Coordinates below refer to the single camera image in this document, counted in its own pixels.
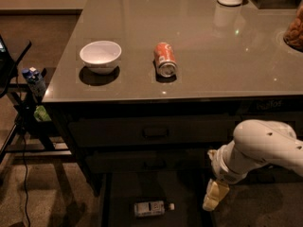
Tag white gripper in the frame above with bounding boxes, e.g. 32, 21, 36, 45
203, 145, 247, 211

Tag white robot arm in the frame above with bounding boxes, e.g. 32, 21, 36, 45
203, 119, 303, 211

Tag middle left drawer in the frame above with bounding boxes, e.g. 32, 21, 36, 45
85, 148, 210, 173

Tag open bottom left drawer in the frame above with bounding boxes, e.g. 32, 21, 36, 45
98, 170, 217, 227

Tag top right drawer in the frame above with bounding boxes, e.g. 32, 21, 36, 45
241, 112, 303, 135

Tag top left drawer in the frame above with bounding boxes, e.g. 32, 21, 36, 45
68, 114, 241, 148

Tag blue bottle on side stand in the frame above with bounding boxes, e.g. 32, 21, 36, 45
22, 67, 46, 97

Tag orange soda can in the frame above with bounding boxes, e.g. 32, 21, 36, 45
153, 43, 177, 78

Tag jar of nuts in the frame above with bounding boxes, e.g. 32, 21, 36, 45
283, 1, 303, 52

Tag white ceramic bowl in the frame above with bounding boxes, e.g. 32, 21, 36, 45
80, 41, 122, 75

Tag green packet on stand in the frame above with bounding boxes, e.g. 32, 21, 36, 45
34, 105, 51, 122

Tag black side table stand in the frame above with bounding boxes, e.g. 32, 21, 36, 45
0, 39, 66, 161

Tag black cable on floor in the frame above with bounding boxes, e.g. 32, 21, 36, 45
14, 66, 32, 227

